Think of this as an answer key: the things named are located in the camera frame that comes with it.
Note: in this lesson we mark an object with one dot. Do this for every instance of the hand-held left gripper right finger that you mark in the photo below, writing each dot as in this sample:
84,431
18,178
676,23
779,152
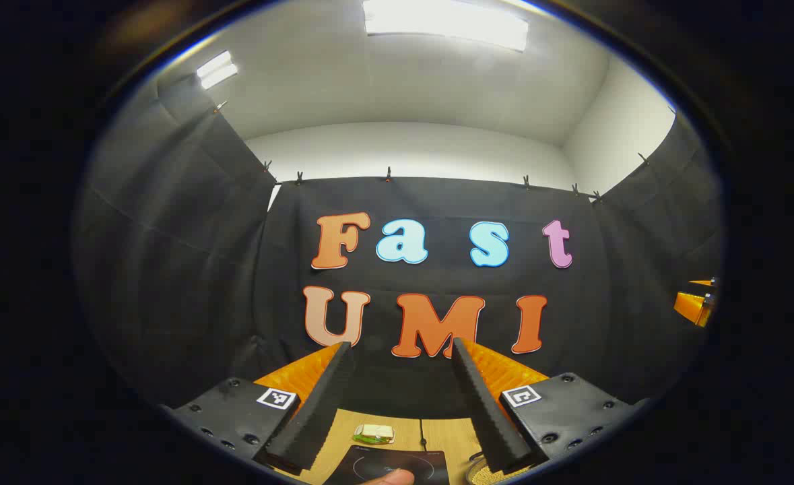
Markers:
487,411

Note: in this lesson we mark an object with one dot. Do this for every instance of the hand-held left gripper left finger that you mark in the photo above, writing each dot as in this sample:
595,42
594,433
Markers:
319,411

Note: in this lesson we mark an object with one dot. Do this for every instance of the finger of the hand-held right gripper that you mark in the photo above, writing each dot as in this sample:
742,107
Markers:
701,282
691,308

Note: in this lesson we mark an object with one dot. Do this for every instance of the black induction cooktop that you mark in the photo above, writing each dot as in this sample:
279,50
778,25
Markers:
423,465

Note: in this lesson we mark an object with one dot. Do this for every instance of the sandwich with lettuce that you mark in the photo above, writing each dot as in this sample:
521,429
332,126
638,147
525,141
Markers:
375,431

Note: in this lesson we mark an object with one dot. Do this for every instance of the heap of soybeans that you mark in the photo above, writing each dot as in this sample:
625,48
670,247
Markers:
487,477

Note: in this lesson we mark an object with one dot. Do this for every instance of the small ceiling light panel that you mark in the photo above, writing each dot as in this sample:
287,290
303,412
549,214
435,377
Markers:
216,69

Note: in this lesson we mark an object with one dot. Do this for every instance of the large ceiling light panel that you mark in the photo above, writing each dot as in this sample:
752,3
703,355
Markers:
444,23

